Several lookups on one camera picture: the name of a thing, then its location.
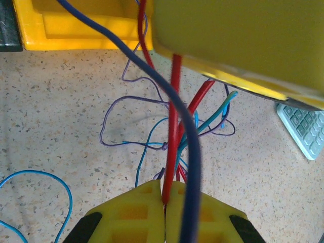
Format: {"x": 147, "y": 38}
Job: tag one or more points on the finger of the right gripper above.
{"x": 240, "y": 38}

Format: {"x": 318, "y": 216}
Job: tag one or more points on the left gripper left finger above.
{"x": 131, "y": 215}

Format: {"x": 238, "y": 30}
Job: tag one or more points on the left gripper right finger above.
{"x": 217, "y": 222}

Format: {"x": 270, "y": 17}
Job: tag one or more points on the pale green calculator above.
{"x": 303, "y": 129}

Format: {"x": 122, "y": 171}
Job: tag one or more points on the yellow plastic bin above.
{"x": 76, "y": 30}

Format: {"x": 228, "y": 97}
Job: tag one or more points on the black plastic bin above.
{"x": 8, "y": 25}

